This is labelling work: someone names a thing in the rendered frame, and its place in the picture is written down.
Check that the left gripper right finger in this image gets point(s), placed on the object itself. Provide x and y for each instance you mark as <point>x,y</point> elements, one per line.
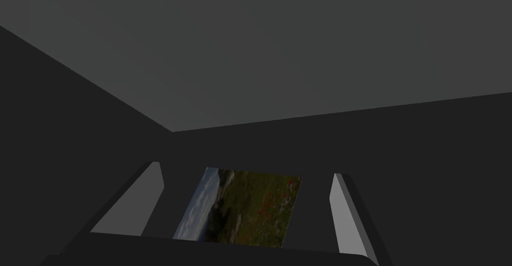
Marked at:
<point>348,218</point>

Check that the landscape picture on wall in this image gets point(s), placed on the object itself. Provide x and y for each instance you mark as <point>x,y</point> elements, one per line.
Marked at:
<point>244,208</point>

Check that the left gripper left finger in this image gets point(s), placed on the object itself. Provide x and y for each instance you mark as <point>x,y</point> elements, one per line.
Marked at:
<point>132,208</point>

